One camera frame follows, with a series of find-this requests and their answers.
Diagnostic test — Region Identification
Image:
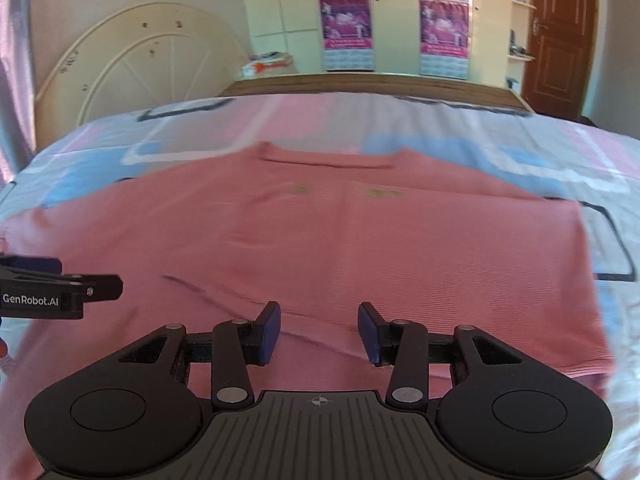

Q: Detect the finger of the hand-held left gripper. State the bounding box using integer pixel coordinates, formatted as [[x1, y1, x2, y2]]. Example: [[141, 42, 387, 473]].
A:
[[70, 273, 124, 304], [0, 255, 64, 276]]

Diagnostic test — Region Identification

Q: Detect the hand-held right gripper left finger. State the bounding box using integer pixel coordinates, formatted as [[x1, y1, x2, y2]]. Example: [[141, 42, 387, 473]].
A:
[[118, 301, 281, 411]]

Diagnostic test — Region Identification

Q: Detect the brown wooden door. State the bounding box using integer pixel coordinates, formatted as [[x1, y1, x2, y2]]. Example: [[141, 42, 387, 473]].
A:
[[520, 0, 601, 123]]

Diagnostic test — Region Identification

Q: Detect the cream wall shelf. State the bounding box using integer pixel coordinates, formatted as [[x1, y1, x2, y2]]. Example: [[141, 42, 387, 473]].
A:
[[506, 0, 538, 91]]

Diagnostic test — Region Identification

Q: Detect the cream wardrobe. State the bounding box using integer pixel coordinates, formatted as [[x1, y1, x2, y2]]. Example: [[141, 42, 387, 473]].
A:
[[236, 0, 538, 98]]

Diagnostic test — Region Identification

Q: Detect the pink shirt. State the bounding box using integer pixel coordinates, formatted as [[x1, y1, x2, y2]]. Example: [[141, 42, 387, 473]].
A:
[[0, 141, 617, 480]]

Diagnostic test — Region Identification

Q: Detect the patterned pastel bed sheet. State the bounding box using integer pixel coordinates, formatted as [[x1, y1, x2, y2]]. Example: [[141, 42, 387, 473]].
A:
[[0, 91, 640, 480]]

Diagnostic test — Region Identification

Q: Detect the cream round headboard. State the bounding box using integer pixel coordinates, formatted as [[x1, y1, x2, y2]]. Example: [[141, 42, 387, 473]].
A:
[[35, 2, 248, 128]]

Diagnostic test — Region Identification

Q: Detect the orange white box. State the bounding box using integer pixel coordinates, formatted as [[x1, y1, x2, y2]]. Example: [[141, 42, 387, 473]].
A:
[[239, 51, 296, 80]]

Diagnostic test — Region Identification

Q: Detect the pink purple wall poster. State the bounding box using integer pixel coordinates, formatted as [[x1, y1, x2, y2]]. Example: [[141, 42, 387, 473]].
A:
[[419, 0, 471, 80], [319, 0, 375, 72]]

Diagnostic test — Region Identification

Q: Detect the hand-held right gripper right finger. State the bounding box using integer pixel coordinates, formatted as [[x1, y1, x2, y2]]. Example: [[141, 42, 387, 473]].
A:
[[357, 301, 523, 409]]

